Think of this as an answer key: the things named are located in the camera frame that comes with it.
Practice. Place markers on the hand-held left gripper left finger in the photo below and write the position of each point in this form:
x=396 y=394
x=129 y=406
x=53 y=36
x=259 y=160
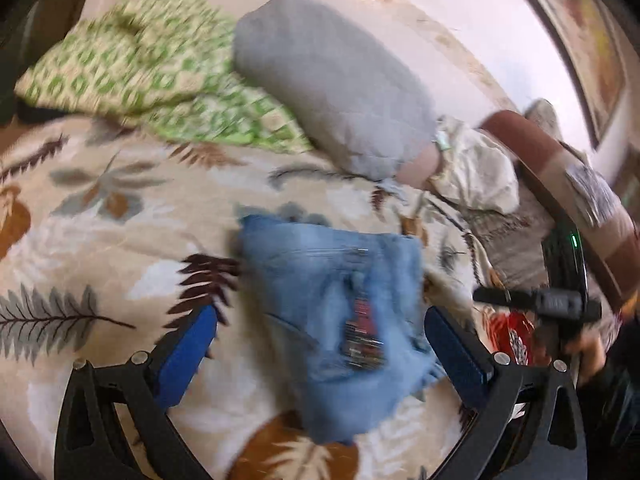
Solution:
x=187 y=355

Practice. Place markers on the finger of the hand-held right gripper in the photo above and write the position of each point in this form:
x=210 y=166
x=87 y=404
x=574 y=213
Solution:
x=500 y=296

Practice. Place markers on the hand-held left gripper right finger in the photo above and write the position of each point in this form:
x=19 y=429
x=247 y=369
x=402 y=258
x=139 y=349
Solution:
x=455 y=355

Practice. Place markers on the blue denim pants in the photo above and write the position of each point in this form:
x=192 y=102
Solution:
x=325 y=290

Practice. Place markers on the person's right hand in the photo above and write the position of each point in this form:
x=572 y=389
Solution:
x=592 y=355

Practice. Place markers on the red patterned cloth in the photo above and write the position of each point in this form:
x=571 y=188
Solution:
x=517 y=337

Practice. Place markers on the brown striped sheet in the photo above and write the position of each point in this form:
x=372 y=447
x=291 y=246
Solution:
x=510 y=250

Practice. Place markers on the grey patterned cloth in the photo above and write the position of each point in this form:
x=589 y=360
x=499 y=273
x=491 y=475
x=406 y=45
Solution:
x=585 y=185

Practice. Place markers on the cream crumpled cloth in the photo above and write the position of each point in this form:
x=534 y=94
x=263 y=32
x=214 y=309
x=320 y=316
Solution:
x=480 y=175

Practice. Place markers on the brown sofa headboard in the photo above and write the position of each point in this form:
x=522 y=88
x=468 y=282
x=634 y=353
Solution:
x=535 y=145

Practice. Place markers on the leaf printed blanket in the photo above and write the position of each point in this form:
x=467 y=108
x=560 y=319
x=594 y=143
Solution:
x=125 y=240

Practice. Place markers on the pink pillow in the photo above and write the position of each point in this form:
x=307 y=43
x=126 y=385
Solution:
x=420 y=167

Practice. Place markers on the small teal cloth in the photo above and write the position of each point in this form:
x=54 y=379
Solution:
x=442 y=141

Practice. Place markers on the grey quilted pillow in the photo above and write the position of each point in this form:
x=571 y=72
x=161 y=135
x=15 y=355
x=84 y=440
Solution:
x=330 y=75

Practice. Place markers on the green patterned blanket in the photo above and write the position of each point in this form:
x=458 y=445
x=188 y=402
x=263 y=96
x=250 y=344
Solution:
x=140 y=60

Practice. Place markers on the framed wall picture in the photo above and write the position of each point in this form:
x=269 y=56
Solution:
x=590 y=35

